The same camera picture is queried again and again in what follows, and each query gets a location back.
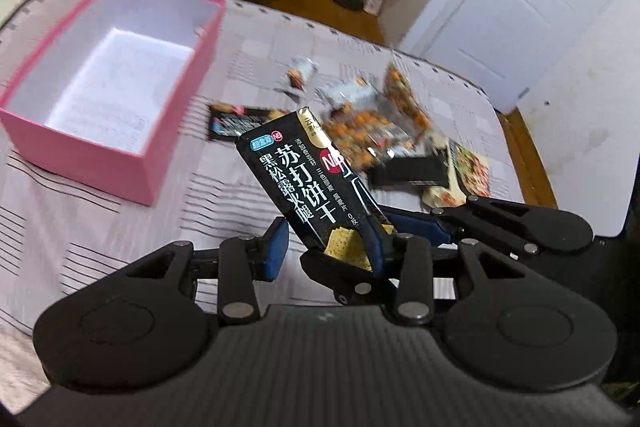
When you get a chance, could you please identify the small white snack packet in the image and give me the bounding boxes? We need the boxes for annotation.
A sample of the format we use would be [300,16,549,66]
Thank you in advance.
[284,56,318,95]

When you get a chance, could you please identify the clear bag mixed nuts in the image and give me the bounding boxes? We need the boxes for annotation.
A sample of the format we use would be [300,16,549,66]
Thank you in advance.
[322,109,416,171]

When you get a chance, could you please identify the pink cardboard box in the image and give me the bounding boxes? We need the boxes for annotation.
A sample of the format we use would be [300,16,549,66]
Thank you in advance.
[1,0,226,206]

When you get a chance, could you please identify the beige instant noodle bag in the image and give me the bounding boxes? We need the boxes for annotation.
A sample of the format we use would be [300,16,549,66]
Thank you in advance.
[422,140,490,208]

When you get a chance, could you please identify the black soda cracker packet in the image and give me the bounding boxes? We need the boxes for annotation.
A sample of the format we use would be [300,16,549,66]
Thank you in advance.
[236,107,393,274]

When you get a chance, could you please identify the black foil snack packet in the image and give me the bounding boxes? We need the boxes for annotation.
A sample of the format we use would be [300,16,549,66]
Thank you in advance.
[366,155,449,188]

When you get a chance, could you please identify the white grey snack packet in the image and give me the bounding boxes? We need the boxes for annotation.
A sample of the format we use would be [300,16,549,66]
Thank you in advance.
[316,77,378,108]

